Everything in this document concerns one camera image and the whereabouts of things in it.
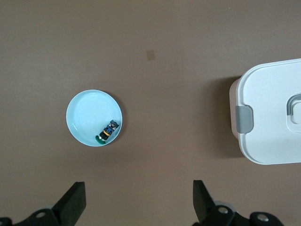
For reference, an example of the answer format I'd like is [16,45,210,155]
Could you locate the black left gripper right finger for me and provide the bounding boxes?
[191,180,283,226]

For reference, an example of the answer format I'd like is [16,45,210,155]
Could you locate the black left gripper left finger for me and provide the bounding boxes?
[0,181,87,226]

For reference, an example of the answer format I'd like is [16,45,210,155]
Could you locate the light blue round plate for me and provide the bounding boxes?
[65,89,124,147]

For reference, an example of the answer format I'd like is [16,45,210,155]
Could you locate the white lunch box grey clips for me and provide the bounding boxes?
[229,57,301,166]

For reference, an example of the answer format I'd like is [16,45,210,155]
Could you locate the beige tape patch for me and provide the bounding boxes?
[145,49,157,62]

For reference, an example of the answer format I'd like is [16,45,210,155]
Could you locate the green push button switch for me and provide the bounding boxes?
[95,119,120,145]

